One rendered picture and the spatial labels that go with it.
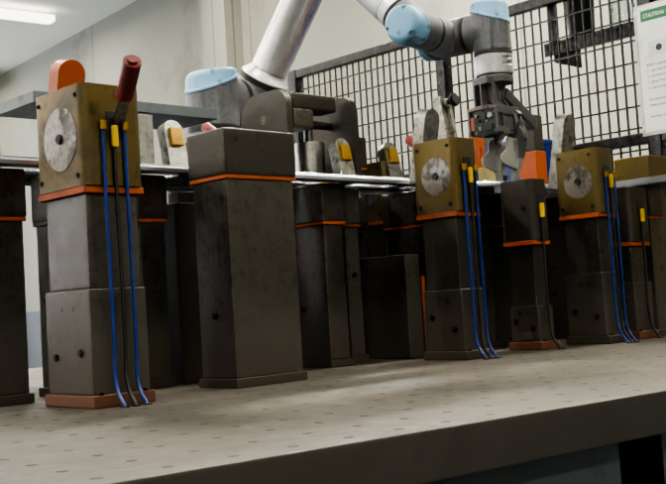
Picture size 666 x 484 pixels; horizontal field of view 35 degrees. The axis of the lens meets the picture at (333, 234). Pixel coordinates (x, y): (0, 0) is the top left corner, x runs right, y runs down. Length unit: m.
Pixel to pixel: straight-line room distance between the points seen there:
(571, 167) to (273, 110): 0.55
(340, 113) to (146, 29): 6.74
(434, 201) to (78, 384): 0.70
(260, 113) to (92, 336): 0.86
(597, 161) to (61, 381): 1.06
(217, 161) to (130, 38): 7.62
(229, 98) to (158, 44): 6.23
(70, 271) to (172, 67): 7.12
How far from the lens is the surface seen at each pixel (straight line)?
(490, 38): 2.12
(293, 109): 1.94
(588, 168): 1.93
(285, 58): 2.42
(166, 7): 8.48
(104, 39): 9.38
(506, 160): 2.09
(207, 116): 1.95
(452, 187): 1.66
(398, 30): 2.05
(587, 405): 0.95
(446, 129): 2.22
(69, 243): 1.24
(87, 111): 1.22
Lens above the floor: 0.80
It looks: 4 degrees up
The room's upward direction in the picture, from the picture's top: 3 degrees counter-clockwise
